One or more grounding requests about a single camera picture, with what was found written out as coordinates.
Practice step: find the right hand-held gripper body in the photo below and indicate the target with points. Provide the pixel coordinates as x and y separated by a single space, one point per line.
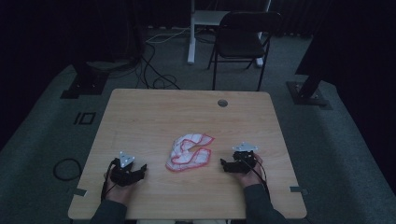
244 160

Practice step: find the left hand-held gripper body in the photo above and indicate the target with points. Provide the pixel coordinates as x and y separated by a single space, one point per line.
124 174

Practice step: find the white cloth with red border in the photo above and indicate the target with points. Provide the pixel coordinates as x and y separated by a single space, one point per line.
186 155

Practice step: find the person's left hand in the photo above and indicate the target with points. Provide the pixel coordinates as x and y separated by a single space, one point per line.
120 193

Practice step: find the person's right hand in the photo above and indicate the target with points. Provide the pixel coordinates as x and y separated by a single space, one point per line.
250 179

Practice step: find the grey tape piece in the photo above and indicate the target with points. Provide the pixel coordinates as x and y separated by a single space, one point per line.
297 189
80 192

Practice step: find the grey table grommet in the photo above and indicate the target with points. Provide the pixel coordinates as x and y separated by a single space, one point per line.
222 103

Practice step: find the black stand base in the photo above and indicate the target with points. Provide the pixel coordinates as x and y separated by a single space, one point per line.
87 84
306 95

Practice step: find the round grey stand base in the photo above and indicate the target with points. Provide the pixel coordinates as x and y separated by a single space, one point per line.
109 66

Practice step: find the black folding chair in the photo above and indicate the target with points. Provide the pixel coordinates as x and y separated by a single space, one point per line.
239 43

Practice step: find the white desk frame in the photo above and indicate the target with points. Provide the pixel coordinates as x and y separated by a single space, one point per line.
192 37

